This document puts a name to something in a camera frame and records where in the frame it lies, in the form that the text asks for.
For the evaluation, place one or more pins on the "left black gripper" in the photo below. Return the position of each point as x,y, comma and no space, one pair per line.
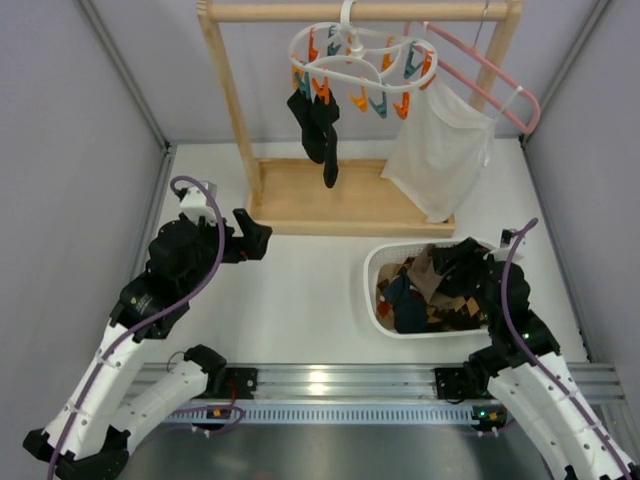
239,242

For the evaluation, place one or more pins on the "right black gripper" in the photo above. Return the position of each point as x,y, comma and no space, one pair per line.
461,261

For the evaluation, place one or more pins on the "black sock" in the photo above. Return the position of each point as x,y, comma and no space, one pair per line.
312,138
325,115

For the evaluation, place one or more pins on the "dark navy sock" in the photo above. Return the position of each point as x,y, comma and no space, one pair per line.
408,305

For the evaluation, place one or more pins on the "white plastic clip hanger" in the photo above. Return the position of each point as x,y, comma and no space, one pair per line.
364,58

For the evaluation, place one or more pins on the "brown striped-cuff sock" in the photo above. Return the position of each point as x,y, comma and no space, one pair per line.
422,273

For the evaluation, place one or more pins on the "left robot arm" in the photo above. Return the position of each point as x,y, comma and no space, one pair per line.
97,431

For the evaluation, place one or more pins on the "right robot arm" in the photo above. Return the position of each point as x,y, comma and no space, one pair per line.
524,370

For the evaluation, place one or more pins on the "argyle patterned socks pile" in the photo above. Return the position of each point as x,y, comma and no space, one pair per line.
468,317

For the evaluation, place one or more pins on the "wooden clothes rack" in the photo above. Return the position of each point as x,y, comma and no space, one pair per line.
288,194

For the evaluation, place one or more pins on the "white plastic laundry basket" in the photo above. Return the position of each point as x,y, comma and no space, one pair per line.
397,252

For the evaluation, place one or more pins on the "orange clothes peg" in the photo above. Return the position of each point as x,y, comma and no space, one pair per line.
322,89
402,107
361,100
313,49

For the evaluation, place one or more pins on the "white mesh laundry bag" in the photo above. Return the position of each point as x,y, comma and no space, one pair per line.
440,151

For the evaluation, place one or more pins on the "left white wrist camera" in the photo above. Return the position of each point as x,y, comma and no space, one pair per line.
195,206

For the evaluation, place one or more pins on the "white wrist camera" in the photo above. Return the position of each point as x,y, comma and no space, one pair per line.
508,239
195,206

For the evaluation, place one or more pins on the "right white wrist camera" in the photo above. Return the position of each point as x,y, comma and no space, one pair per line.
508,239

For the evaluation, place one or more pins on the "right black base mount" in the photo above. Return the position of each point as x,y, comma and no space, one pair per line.
457,384

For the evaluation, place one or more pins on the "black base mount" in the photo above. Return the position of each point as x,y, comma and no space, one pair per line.
237,383
457,384

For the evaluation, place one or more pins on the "aluminium mounting rail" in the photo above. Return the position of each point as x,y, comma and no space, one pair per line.
368,383

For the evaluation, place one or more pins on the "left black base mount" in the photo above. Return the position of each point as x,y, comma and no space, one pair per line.
237,383

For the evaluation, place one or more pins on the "white slotted cable duct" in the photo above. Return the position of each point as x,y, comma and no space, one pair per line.
250,412

